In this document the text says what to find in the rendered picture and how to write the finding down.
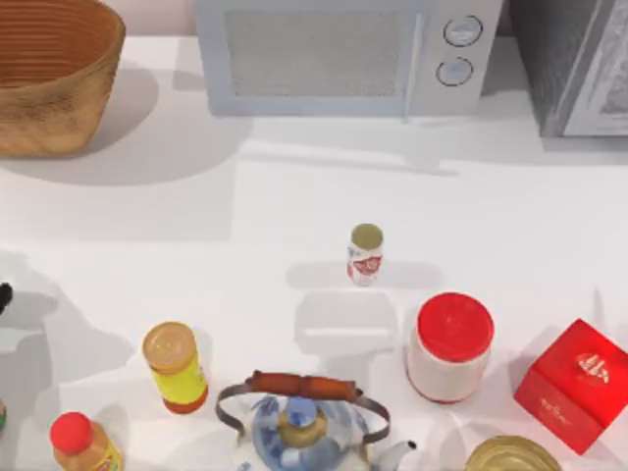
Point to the white jar with red lid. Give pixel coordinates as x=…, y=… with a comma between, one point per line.
x=451, y=348

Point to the green and red object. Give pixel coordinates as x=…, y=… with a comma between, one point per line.
x=1, y=417

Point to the red and white can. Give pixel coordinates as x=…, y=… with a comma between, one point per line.
x=365, y=257

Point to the orange bottle with red cap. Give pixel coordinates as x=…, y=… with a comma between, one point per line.
x=83, y=444

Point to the gold round tin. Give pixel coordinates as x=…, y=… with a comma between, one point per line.
x=512, y=456

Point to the microwave knob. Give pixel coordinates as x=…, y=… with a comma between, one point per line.
x=455, y=71
x=462, y=29

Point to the woven wicker basket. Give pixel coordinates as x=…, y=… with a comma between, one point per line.
x=54, y=78

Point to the pale microwave oven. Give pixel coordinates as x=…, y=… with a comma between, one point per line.
x=314, y=54

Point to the blue and white teapot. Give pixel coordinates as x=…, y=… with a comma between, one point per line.
x=304, y=432

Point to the yellow can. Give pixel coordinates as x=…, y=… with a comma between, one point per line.
x=175, y=365

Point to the grey cabinet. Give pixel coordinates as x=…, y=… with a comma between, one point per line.
x=569, y=64

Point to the red box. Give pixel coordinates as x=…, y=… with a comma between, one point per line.
x=571, y=385

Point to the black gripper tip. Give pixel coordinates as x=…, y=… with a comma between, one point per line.
x=4, y=297

